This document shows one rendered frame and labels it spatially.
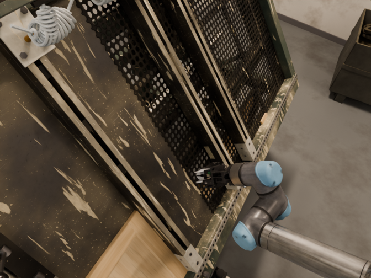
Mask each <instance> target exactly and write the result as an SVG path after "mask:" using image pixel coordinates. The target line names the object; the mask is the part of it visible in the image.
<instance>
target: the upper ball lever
mask: <svg viewBox="0 0 371 278"><path fill-rule="evenodd" d="M11 252H12V250H11V249H10V248H9V247H7V246H6V245H3V246H2V247H1V248H0V255H1V260H0V278H9V276H8V275H7V274H6V273H4V272H3V271H4V265H5V260H6V257H8V256H9V255H10V254H11Z"/></svg>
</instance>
